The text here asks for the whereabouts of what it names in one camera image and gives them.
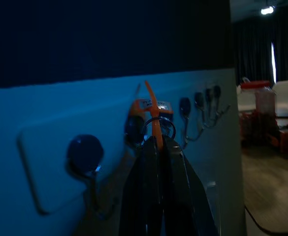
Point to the white wall plate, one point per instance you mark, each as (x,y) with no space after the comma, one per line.
(45,172)

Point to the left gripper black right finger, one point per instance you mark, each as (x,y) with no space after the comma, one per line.
(183,196)

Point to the light wooden table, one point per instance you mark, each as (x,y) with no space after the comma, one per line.
(274,184)

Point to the white chair with wooden legs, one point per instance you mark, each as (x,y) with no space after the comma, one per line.
(285,96)

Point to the bright ceiling light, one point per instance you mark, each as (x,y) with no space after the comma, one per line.
(267,10)

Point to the orange key tag with tie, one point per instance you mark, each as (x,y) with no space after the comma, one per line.
(156,110)

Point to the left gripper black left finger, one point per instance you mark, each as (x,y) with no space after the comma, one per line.
(143,191)

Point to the dark curtain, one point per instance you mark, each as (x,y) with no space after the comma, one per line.
(254,54)

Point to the clear jar with red lid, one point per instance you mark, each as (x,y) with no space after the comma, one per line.
(262,103)

